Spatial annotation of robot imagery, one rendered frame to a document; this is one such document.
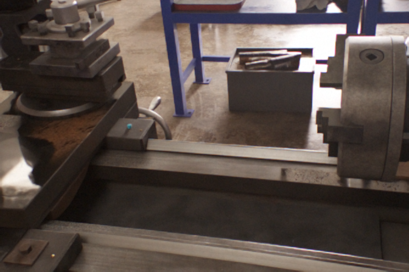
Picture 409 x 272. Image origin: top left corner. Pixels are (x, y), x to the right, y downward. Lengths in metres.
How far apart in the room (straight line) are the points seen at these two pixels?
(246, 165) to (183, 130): 1.78
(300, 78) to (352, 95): 2.17
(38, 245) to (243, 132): 2.00
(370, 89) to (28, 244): 0.67
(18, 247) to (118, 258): 0.19
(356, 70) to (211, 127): 2.19
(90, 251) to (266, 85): 2.12
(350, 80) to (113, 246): 0.56
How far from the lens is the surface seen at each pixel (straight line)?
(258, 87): 3.00
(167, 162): 1.23
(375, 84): 0.79
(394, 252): 1.18
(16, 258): 1.02
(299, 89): 2.99
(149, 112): 1.57
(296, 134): 2.85
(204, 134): 2.89
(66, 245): 1.01
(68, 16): 1.27
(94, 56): 1.26
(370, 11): 2.67
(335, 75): 0.91
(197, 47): 3.39
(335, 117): 0.82
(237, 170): 1.17
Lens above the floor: 1.54
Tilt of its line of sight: 31 degrees down
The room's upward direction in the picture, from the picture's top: 5 degrees counter-clockwise
